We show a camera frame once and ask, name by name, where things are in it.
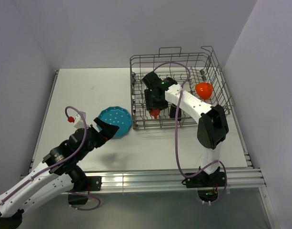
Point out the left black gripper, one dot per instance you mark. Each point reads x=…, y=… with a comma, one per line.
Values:
x=108, y=130

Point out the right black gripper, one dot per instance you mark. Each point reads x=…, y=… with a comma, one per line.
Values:
x=150, y=104

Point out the orange ceramic cup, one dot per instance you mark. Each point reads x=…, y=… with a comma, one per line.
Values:
x=154, y=113

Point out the blue polka dot plate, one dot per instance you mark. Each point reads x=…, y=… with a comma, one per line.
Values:
x=118, y=116

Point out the orange bowl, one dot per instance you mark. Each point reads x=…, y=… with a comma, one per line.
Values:
x=204, y=90

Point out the dark brown mug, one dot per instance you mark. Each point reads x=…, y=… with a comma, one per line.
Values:
x=175, y=112

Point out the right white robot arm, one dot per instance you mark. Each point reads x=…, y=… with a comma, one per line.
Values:
x=211, y=120

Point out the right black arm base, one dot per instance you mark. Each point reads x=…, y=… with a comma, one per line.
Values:
x=203, y=180

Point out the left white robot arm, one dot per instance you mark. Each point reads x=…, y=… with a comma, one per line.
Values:
x=58, y=172

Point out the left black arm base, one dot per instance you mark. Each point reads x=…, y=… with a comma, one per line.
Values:
x=87, y=184

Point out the grey wire dish rack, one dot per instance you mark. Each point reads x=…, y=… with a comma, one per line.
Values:
x=195, y=67

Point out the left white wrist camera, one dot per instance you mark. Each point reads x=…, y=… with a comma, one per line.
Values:
x=77, y=120

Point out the aluminium mounting rail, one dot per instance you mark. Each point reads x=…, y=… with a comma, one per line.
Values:
x=170, y=180

